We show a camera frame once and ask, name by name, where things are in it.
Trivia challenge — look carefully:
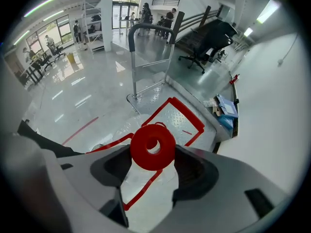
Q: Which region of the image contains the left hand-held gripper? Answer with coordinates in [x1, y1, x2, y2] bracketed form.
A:
[3, 119, 122, 228]

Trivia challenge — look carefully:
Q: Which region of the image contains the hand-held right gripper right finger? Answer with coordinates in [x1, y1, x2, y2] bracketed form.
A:
[150, 144, 290, 233]

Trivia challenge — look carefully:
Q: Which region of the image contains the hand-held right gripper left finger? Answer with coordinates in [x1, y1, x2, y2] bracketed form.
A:
[57, 144, 134, 228]

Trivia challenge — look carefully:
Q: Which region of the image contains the red tape roll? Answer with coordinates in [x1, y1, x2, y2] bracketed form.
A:
[93, 115, 180, 189]

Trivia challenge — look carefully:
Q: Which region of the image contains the metal platform trolley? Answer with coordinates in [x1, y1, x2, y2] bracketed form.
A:
[85, 22, 218, 212]

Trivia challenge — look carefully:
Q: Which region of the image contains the blue flat box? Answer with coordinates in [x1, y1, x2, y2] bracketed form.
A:
[216, 93, 239, 119]
[217, 116, 234, 131]

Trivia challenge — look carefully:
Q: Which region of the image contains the clear plastic bag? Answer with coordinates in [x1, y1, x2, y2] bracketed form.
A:
[203, 98, 220, 108]

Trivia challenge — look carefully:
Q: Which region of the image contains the dark office desk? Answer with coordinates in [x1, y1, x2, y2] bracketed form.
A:
[19, 54, 51, 86]

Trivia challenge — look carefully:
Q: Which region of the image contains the black office chair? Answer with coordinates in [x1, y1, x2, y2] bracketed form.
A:
[47, 42, 66, 63]
[178, 19, 239, 74]
[35, 54, 53, 72]

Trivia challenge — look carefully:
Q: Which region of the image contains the white metal shelving rack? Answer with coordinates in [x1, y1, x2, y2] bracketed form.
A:
[81, 0, 105, 55]

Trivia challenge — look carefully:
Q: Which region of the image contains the white high table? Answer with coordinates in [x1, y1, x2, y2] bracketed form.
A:
[118, 18, 141, 35]

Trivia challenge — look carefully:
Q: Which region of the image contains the white pillar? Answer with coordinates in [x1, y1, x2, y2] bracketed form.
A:
[100, 0, 115, 53]

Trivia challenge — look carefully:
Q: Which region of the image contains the wooden staircase with railing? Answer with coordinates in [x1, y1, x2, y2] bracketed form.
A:
[169, 4, 225, 56]

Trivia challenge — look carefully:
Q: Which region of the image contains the glass entrance door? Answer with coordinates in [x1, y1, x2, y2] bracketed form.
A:
[112, 0, 142, 30]

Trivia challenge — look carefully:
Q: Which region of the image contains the black balcony railing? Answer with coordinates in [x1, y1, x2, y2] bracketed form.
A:
[151, 0, 181, 7]

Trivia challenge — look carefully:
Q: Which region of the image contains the large wall window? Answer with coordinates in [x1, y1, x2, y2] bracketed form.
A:
[26, 14, 74, 53]

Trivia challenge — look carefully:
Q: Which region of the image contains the grey wall cable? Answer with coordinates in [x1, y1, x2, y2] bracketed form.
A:
[277, 33, 299, 67]

